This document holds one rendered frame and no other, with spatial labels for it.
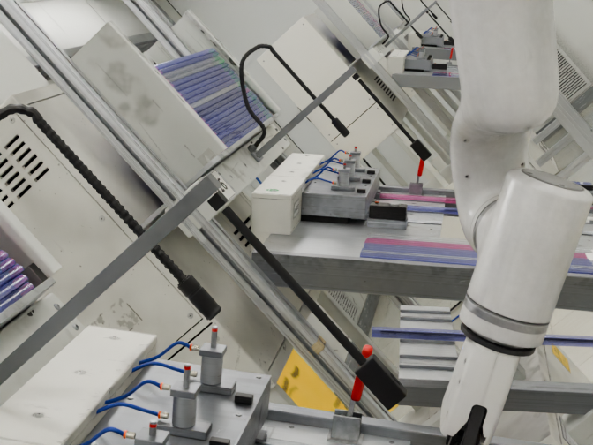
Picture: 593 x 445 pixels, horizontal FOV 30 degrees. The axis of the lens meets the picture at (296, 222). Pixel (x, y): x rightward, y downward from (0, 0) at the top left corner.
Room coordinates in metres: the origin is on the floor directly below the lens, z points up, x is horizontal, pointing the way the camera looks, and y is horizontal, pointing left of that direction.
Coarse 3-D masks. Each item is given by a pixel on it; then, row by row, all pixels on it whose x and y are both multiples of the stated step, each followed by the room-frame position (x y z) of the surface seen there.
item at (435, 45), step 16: (368, 0) 6.92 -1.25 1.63; (384, 0) 7.06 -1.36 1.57; (384, 16) 6.91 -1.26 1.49; (400, 16) 7.17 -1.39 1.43; (432, 16) 7.35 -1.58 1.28; (432, 32) 7.36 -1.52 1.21; (400, 48) 6.78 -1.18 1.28; (432, 48) 6.99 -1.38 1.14; (448, 48) 6.92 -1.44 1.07; (384, 64) 6.86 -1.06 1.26; (416, 96) 6.87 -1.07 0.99; (432, 96) 7.49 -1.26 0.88; (448, 96) 6.78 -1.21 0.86; (560, 96) 6.64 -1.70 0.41; (432, 112) 6.86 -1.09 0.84; (448, 112) 7.49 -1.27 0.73; (576, 112) 7.36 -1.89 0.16; (544, 128) 6.73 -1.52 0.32; (592, 128) 7.39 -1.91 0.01; (400, 144) 6.94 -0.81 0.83; (416, 160) 6.94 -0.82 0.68; (432, 160) 6.91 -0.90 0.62; (432, 176) 6.92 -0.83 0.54
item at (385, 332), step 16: (384, 336) 1.40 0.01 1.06; (400, 336) 1.40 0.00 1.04; (416, 336) 1.40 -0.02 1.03; (432, 336) 1.40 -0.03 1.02; (448, 336) 1.39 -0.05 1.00; (464, 336) 1.39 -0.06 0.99; (544, 336) 1.38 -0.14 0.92; (560, 336) 1.38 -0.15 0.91; (576, 336) 1.38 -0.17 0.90; (592, 336) 1.38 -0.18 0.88
